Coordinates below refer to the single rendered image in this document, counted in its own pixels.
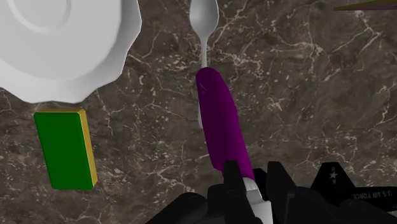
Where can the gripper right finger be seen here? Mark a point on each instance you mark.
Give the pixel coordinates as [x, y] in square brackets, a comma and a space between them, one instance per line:
[283, 198]

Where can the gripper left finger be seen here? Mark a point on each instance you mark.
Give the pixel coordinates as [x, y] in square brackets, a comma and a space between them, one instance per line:
[229, 201]

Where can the black toy jet plane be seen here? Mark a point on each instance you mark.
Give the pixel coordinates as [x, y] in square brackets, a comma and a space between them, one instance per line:
[333, 181]

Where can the green and yellow sponge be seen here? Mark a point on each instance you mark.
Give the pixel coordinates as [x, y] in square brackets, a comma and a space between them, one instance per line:
[63, 149]

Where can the olive and purple flat slab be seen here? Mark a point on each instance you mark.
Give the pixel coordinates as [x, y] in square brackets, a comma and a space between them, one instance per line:
[369, 5]

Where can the white scalloped plate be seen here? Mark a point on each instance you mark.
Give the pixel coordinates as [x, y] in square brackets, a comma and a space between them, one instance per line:
[59, 46]

